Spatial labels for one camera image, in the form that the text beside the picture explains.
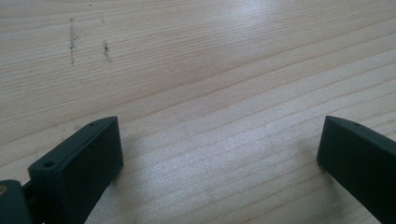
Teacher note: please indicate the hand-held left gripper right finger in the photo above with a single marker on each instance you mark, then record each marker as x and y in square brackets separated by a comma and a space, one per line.
[361, 161]

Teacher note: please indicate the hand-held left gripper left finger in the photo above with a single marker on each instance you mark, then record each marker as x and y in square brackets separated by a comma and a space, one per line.
[77, 171]

